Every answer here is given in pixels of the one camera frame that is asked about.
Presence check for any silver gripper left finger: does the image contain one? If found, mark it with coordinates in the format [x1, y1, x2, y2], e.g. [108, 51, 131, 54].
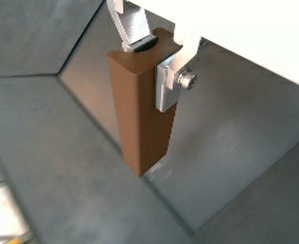
[107, 0, 158, 52]

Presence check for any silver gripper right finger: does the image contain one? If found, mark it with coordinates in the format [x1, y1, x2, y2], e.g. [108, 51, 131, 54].
[155, 24, 203, 112]

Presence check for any brown arch block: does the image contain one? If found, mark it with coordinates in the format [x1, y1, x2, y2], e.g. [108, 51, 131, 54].
[108, 28, 180, 176]

